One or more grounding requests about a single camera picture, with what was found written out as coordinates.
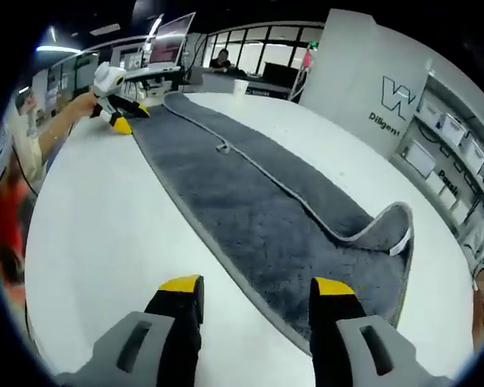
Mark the grey towel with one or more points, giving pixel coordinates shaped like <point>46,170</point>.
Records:
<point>266,225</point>

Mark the person's left hand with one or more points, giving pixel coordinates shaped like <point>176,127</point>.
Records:
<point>86,105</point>

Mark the standing desk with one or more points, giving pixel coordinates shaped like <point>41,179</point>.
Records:
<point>153,73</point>

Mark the ceiling light bar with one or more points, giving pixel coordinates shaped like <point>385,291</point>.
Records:
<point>58,49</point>

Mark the pink screen monitor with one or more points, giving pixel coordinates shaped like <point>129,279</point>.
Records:
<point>169,40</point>

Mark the grey counter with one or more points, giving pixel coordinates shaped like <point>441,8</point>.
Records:
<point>218,82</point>

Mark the person's cream clothing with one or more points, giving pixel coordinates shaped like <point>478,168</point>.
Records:
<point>26,149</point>

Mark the white paper cup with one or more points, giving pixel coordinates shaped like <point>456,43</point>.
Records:
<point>240,88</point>

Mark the person's red clothing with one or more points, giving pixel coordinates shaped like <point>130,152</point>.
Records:
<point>10,225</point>

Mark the black monitor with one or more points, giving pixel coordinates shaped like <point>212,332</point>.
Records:
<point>280,74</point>

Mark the pink flag on pole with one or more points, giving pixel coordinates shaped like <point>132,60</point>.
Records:
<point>308,59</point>

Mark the metal shelf rack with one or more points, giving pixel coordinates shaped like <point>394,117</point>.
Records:
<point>451,141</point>

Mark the row of white storage bins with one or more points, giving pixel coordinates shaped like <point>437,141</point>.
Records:
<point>456,129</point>

